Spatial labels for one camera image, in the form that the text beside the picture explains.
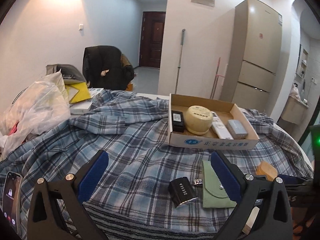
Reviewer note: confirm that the small grey box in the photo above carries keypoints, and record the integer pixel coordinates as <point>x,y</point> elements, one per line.
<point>237,129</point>

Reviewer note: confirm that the small glossy black box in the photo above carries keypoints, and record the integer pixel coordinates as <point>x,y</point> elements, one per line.
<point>182,192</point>

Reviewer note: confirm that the red broom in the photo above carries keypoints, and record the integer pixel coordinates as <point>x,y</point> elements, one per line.
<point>216,80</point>

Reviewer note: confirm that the orange soap bar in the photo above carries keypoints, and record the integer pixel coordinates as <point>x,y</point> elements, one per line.
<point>266,171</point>

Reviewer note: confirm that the black jacket on chair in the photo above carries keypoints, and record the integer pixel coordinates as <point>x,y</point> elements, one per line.
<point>105,65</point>

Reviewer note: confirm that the green felt pouch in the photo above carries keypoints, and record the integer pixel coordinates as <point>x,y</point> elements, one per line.
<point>212,195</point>

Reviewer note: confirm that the white tube box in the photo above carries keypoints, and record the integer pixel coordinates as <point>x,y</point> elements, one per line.
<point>221,127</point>

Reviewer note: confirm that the black box with white label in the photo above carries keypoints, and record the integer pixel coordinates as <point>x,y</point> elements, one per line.
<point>178,121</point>

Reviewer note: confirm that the pink packet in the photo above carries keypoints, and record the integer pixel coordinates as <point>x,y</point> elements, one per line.
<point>14,128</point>

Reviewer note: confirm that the dark brown door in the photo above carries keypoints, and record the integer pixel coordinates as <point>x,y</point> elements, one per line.
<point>152,40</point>

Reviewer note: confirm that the blue plaid blanket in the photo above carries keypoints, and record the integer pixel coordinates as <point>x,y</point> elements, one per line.
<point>140,152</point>

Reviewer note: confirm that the flat white box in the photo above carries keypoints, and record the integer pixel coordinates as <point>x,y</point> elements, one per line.
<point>81,108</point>

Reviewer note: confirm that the wall niche shelf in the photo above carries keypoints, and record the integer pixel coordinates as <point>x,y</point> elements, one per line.
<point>302,61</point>

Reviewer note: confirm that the pink cloth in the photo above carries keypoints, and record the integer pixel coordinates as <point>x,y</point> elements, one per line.
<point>296,92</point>

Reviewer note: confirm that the grey fabric bag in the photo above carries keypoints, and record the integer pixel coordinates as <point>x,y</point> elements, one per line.
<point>67,73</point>

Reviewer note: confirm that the shallow cardboard box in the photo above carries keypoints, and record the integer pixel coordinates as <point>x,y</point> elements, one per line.
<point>215,143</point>

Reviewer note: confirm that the round cream tin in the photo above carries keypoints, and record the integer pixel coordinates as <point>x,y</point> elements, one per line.
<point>198,120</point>

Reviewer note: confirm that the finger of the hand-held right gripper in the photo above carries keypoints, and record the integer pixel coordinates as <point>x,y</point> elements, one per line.
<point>295,181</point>

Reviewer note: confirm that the yellow folder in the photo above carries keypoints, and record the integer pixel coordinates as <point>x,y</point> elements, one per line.
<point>80,92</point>

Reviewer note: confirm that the white plastic bag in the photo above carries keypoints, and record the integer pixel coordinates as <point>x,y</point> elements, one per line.
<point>37,110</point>

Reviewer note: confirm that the smartphone with lit screen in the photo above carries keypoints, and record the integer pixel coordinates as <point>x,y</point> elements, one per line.
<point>11,202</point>

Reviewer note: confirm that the beige refrigerator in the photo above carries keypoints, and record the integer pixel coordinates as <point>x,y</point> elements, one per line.
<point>252,47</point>

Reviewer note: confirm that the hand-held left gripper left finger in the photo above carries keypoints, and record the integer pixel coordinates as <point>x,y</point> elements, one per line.
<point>93,177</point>

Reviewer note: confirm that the bathroom vanity cabinet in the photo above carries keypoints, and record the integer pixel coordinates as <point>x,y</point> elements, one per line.
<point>293,111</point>

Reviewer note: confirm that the black framed glass door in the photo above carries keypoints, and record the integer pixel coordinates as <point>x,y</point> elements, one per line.
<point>310,120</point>

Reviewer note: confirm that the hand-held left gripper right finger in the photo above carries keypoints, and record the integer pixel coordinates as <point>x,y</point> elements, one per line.
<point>223,177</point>

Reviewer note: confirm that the orange cardboard box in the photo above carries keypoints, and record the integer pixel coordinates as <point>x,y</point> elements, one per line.
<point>129,86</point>

